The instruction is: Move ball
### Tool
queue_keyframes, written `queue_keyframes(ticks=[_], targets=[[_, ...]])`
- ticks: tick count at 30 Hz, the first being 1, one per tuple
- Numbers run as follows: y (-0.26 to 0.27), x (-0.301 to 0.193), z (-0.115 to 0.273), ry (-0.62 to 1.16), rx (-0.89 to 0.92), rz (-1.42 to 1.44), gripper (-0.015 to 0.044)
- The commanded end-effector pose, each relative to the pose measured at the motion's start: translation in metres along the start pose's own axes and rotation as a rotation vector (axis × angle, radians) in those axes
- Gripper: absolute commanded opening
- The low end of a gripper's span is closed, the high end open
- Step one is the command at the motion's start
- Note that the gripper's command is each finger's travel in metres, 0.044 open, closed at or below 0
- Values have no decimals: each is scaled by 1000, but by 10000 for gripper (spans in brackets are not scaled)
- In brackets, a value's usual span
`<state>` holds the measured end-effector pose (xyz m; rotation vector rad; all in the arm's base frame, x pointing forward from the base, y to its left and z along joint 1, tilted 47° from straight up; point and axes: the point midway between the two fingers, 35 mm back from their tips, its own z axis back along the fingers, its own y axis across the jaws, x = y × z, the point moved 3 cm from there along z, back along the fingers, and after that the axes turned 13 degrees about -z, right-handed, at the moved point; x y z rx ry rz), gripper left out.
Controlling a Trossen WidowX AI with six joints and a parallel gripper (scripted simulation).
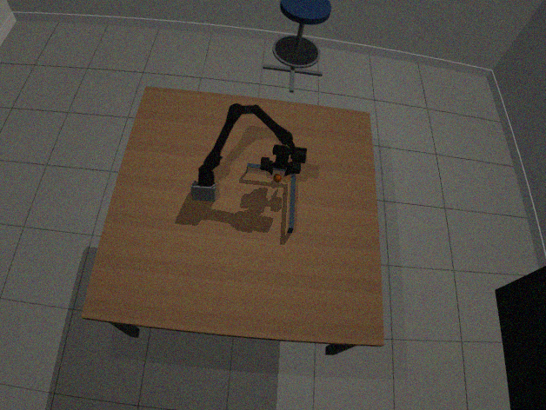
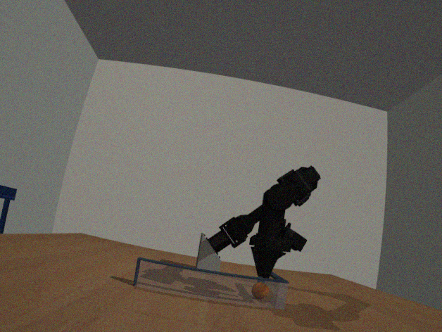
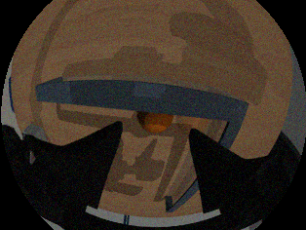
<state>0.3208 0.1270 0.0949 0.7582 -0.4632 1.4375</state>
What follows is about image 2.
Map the clear low wall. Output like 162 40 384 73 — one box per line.
134 260 289 309

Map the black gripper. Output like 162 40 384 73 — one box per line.
249 212 292 279

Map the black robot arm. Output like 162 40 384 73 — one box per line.
206 166 321 255

